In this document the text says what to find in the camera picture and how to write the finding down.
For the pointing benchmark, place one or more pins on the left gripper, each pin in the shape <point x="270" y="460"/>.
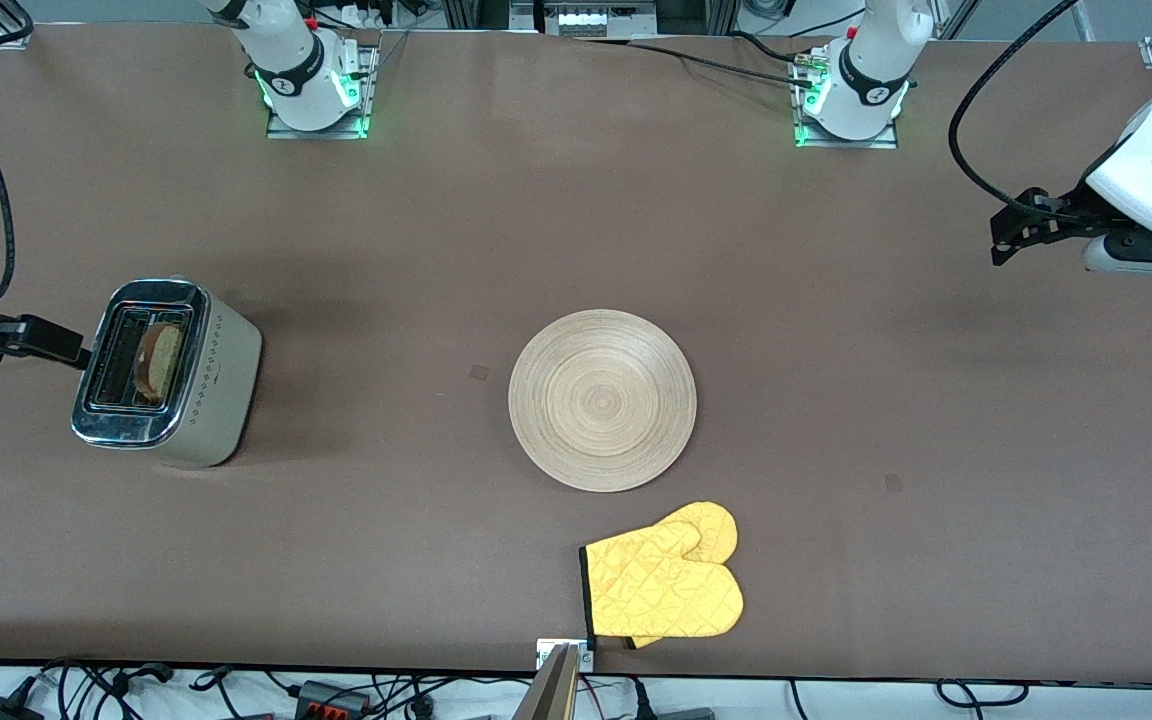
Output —
<point x="1067" y="215"/>

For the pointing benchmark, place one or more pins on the brown bread slice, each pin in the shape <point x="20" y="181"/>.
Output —
<point x="161" y="360"/>

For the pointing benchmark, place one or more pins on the round wooden plate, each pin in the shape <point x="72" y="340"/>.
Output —
<point x="602" y="400"/>

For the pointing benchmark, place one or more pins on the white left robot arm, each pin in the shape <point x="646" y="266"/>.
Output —
<point x="871" y="70"/>

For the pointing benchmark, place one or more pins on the chrome two-slot toaster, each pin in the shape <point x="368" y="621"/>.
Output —
<point x="221" y="400"/>

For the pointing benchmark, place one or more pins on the black power adapter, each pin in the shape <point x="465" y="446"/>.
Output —
<point x="1" y="710"/>

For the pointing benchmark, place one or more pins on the yellow quilted oven mitt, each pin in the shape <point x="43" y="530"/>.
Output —
<point x="666" y="590"/>
<point x="711" y="525"/>

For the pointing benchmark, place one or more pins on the red and black connector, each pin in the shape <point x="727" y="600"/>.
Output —
<point x="331" y="698"/>

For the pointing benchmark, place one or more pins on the white power strip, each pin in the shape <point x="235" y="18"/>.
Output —
<point x="371" y="12"/>

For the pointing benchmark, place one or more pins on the black plug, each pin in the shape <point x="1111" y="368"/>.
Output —
<point x="671" y="712"/>

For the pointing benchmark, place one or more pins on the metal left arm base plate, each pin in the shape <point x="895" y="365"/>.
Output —
<point x="886" y="140"/>

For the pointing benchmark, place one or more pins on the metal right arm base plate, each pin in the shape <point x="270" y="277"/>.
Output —
<point x="281" y="128"/>

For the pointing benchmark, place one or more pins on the aluminium frame structure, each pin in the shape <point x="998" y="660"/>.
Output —
<point x="586" y="15"/>

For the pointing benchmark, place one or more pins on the metal post bracket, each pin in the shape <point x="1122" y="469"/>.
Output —
<point x="546" y="650"/>

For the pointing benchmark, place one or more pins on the aluminium camera post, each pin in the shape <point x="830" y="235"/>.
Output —
<point x="551" y="690"/>

